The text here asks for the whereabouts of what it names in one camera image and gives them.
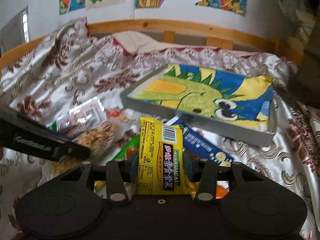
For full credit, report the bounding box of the clear rice cracker snack pack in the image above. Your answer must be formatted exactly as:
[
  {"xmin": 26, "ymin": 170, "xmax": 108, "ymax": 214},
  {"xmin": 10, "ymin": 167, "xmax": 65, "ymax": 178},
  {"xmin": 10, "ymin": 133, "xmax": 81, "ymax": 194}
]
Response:
[{"xmin": 73, "ymin": 121, "xmax": 125, "ymax": 162}]

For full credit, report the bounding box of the grey wall panel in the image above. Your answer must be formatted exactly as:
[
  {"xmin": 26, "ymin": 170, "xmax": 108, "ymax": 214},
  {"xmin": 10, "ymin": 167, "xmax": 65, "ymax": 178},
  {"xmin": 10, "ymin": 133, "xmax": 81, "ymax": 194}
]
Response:
[{"xmin": 1, "ymin": 7, "xmax": 29, "ymax": 55}]

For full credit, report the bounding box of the floral satin bed cover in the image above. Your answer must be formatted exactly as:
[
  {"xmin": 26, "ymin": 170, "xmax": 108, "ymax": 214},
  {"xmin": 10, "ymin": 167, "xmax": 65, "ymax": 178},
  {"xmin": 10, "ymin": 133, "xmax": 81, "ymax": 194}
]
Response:
[{"xmin": 1, "ymin": 18, "xmax": 319, "ymax": 239}]

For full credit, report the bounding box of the yellow seaweed snack packet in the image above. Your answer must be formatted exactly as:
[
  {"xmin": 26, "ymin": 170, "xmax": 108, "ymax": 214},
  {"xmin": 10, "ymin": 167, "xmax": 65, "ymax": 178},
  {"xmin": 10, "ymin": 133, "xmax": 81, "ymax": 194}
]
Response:
[{"xmin": 135, "ymin": 117, "xmax": 184, "ymax": 195}]

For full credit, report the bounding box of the wooden bed frame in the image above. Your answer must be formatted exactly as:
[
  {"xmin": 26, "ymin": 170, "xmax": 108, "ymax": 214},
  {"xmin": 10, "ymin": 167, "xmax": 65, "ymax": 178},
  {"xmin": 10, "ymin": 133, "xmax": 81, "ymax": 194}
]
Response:
[{"xmin": 0, "ymin": 19, "xmax": 304, "ymax": 78}]

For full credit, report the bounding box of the green orange snack packet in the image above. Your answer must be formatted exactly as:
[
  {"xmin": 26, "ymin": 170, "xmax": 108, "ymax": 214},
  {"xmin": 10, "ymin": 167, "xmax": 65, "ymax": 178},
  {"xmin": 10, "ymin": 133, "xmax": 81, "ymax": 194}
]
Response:
[{"xmin": 94, "ymin": 134, "xmax": 140, "ymax": 193}]

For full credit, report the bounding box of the brown hanging coat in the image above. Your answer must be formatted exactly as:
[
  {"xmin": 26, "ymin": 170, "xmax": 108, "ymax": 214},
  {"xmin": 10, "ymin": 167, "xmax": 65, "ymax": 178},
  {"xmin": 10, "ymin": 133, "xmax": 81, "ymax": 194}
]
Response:
[{"xmin": 278, "ymin": 0, "xmax": 319, "ymax": 108}]

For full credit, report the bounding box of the white pink snack packet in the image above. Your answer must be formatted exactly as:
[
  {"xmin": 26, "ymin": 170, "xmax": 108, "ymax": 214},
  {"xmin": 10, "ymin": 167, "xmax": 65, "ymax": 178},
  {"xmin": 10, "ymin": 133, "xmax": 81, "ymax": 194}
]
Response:
[{"xmin": 48, "ymin": 96, "xmax": 107, "ymax": 137}]

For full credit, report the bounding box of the grey tray with dinosaur drawing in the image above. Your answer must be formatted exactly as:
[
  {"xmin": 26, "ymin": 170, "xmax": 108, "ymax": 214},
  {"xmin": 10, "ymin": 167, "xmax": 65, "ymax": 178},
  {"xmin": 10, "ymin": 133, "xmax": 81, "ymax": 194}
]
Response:
[{"xmin": 120, "ymin": 63, "xmax": 277, "ymax": 147}]

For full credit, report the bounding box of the blue white long box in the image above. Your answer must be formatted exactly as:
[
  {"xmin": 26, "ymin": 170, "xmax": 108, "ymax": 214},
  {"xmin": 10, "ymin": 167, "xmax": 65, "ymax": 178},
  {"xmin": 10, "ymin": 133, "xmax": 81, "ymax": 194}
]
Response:
[{"xmin": 166, "ymin": 116, "xmax": 234, "ymax": 167}]

